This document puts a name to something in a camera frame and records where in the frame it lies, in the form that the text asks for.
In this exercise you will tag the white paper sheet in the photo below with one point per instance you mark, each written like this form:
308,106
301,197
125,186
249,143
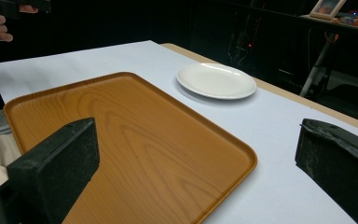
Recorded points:
279,161

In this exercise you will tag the white round plate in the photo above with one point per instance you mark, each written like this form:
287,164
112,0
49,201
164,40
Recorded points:
216,81

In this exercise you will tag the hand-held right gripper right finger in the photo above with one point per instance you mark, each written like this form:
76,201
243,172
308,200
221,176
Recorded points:
338,165

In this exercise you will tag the small colourful items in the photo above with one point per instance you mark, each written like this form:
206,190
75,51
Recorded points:
352,19

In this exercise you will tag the white metal stand leg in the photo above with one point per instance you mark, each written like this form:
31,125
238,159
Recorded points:
317,67

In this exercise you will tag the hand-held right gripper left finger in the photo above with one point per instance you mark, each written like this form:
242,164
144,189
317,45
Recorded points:
52,168

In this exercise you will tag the wood-grain brown tray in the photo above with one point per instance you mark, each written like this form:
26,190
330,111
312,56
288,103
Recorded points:
143,137

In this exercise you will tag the dark shelf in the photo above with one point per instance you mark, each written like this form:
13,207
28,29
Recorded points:
338,23

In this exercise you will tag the framed picture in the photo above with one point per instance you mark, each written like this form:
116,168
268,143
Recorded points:
326,8

